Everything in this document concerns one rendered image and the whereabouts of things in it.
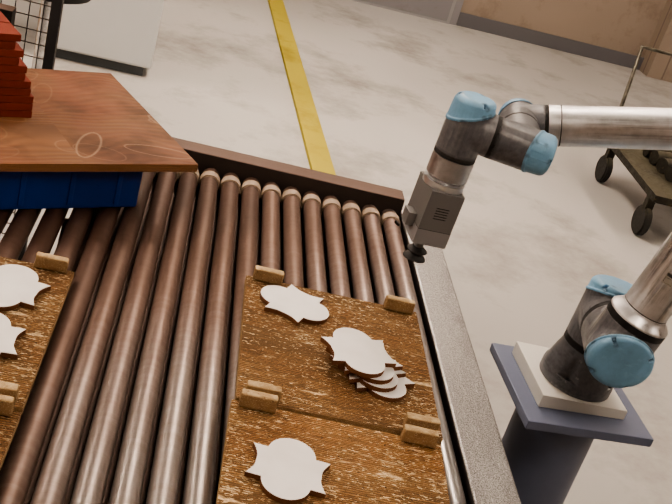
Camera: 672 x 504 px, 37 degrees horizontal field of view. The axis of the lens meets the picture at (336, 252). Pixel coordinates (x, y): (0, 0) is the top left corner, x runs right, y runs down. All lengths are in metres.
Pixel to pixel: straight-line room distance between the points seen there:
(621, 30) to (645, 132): 7.94
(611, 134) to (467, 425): 0.57
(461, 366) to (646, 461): 1.88
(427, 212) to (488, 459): 0.43
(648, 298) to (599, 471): 1.80
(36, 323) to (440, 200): 0.70
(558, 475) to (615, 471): 1.49
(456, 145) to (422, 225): 0.15
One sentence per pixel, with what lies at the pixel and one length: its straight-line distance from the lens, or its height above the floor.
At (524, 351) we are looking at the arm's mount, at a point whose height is 0.90.
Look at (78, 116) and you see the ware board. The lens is 2.26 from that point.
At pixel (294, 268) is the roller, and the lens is 2.09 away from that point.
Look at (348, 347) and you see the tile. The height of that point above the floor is 0.98.
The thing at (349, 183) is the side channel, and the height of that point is 0.95.
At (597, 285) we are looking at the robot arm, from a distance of 1.99.
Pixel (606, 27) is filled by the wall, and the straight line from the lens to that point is 9.73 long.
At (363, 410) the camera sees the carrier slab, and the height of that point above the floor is 0.94.
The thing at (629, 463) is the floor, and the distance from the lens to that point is 3.71.
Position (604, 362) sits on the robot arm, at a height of 1.05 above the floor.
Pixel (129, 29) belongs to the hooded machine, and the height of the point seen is 0.26.
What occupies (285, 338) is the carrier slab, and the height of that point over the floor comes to 0.94.
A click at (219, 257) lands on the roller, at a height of 0.92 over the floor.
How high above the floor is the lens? 1.88
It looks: 26 degrees down
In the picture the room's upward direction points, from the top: 17 degrees clockwise
